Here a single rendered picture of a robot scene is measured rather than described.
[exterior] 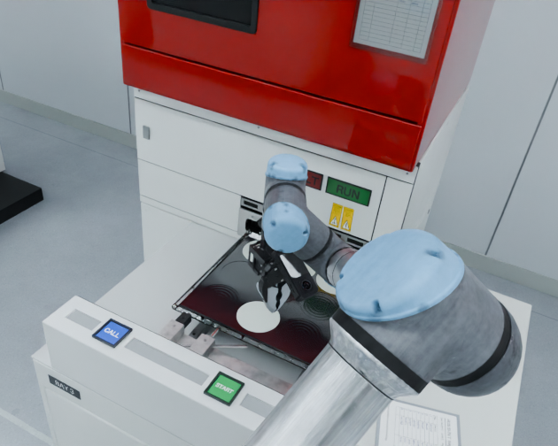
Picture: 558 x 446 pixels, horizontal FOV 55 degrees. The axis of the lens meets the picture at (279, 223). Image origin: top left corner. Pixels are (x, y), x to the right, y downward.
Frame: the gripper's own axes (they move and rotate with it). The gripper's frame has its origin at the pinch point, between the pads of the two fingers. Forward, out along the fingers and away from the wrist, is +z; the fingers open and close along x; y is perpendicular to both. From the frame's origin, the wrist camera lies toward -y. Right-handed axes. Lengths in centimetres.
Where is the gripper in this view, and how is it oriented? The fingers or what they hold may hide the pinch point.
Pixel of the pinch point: (275, 309)
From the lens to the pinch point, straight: 116.4
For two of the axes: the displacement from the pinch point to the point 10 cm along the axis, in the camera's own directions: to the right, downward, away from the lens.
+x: -8.4, 2.4, -4.9
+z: -1.0, 8.2, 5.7
